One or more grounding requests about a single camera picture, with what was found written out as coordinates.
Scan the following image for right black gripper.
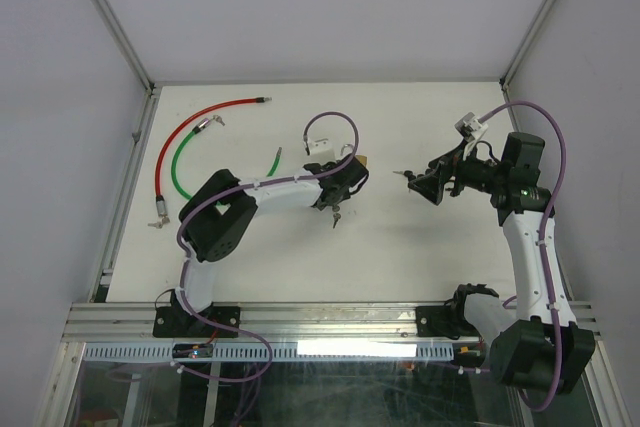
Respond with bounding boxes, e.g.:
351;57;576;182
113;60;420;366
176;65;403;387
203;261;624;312
407;137;508;205

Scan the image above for small padlock keys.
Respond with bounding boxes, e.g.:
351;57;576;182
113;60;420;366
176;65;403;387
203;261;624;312
332;205;341;229

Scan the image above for large brass padlock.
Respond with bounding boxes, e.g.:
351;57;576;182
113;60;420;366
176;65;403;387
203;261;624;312
340;144;368;167

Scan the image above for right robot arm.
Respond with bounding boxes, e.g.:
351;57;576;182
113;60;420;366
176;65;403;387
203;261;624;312
403;132;595;395

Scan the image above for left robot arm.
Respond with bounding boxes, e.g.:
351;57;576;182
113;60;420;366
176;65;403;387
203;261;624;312
153;154;369;339

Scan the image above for black head key bunch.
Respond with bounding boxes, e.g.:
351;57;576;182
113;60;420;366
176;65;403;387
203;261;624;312
396;170;416;181

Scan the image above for green lock keys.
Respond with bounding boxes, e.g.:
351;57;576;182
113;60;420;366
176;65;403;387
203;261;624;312
211;115;226;126

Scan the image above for red lock keys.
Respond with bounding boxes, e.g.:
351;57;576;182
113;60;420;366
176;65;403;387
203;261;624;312
148;216;170;229

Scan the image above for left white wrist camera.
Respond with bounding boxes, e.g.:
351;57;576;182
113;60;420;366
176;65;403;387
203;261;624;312
302;133;334;157

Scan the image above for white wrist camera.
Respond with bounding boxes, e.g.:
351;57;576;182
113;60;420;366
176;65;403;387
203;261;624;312
302;133;334;157
454;112;488;160

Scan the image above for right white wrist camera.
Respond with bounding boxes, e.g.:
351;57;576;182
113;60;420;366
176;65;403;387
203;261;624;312
454;112;488;160

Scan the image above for right aluminium frame post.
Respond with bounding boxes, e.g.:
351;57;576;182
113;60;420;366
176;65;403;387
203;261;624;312
499;0;558;88

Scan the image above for aluminium frame post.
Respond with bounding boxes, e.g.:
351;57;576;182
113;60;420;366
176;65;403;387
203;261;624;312
91;0;155;93
499;0;558;88

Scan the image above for right black mount plate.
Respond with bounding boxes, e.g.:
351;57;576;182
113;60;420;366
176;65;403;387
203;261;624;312
415;305;456;339

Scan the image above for black mount plate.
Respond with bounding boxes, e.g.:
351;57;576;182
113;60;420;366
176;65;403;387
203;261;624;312
415;305;456;339
152;302;242;339

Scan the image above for green cable lock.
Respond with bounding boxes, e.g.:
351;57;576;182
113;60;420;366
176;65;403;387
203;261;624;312
170;117;284;200

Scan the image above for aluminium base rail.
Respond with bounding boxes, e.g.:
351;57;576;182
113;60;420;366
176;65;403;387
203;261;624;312
62;299;599;346

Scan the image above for red cable lock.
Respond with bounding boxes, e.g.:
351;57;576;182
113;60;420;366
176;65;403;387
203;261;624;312
153;96;272;218

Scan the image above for left black mount plate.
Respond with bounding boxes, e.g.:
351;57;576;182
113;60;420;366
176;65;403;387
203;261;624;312
152;302;242;339

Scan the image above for slotted cable duct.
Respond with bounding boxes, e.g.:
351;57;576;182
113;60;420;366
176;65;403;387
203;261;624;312
84;340;454;363

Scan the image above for left aluminium frame post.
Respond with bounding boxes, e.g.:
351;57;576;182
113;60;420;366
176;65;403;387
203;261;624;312
91;0;155;93

